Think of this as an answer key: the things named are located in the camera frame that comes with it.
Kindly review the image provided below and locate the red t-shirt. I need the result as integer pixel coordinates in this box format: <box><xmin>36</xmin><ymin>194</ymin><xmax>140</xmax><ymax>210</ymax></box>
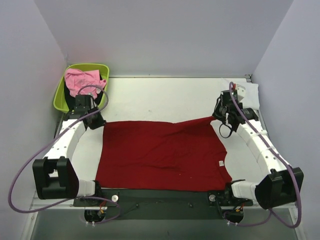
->
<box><xmin>95</xmin><ymin>116</ymin><xmax>232</xmax><ymax>192</ymax></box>

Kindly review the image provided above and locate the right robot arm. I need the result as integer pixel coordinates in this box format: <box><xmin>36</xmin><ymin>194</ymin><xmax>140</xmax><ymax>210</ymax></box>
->
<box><xmin>212</xmin><ymin>90</ymin><xmax>304</xmax><ymax>210</ymax></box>

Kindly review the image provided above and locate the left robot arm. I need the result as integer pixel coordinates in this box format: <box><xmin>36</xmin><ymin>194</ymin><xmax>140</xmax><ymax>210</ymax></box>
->
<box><xmin>32</xmin><ymin>95</ymin><xmax>106</xmax><ymax>206</ymax></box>

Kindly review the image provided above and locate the black t-shirt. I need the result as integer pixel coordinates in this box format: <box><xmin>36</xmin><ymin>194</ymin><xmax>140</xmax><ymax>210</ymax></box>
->
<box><xmin>63</xmin><ymin>72</ymin><xmax>106</xmax><ymax>112</ymax></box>

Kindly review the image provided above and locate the lime green plastic bin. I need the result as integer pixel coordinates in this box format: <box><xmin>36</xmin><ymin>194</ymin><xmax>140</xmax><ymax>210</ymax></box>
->
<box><xmin>53</xmin><ymin>63</ymin><xmax>110</xmax><ymax>113</ymax></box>

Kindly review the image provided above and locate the pink t-shirt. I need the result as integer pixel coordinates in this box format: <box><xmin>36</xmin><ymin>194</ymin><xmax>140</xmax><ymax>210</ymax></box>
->
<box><xmin>64</xmin><ymin>68</ymin><xmax>108</xmax><ymax>100</ymax></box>

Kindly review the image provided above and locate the folded white t-shirt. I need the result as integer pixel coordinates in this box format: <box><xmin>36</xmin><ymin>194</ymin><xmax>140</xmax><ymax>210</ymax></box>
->
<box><xmin>222</xmin><ymin>78</ymin><xmax>260</xmax><ymax>110</ymax></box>

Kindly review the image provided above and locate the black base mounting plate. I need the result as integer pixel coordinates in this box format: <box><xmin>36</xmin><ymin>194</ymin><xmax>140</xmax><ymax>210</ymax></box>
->
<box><xmin>73</xmin><ymin>188</ymin><xmax>253</xmax><ymax>220</ymax></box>

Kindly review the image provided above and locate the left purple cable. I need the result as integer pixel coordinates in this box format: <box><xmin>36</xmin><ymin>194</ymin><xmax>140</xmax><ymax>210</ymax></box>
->
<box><xmin>8</xmin><ymin>84</ymin><xmax>121</xmax><ymax>225</ymax></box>

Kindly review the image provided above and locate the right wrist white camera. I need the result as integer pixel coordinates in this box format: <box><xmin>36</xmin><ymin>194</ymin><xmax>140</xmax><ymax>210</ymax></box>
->
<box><xmin>232</xmin><ymin>83</ymin><xmax>246</xmax><ymax>102</ymax></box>

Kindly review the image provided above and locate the aluminium table edge rail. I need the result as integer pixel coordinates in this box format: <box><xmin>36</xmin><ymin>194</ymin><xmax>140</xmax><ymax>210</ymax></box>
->
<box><xmin>245</xmin><ymin>74</ymin><xmax>267</xmax><ymax>130</ymax></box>

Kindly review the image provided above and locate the front aluminium rail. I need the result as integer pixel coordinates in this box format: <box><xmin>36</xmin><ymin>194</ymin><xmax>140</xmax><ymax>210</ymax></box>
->
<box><xmin>30</xmin><ymin>197</ymin><xmax>297</xmax><ymax>210</ymax></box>

